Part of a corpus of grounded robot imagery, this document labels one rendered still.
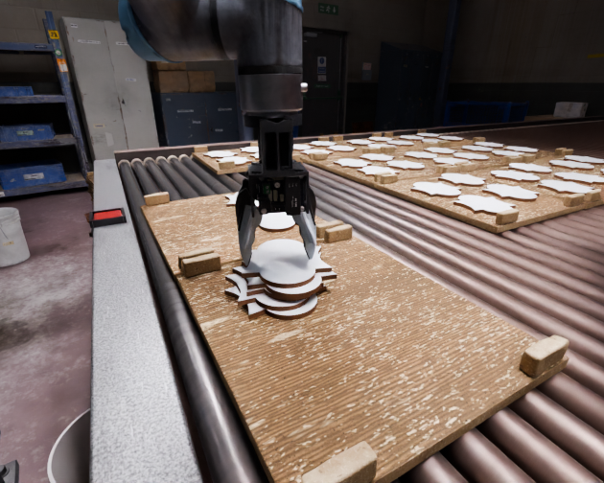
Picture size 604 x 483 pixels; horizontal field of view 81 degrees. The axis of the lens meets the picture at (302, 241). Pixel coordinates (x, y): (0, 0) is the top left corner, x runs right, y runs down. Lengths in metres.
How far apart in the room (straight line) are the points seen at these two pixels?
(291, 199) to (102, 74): 4.84
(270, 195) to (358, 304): 0.19
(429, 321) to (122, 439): 0.37
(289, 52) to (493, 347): 0.41
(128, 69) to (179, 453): 5.05
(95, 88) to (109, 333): 4.75
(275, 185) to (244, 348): 0.19
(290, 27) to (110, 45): 4.86
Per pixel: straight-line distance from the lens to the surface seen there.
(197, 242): 0.72
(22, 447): 1.82
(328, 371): 0.41
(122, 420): 0.43
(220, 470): 0.37
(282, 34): 0.43
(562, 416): 0.46
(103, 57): 5.22
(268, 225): 0.75
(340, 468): 0.31
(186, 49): 0.46
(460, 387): 0.42
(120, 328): 0.55
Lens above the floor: 1.22
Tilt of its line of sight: 24 degrees down
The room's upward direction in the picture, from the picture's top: straight up
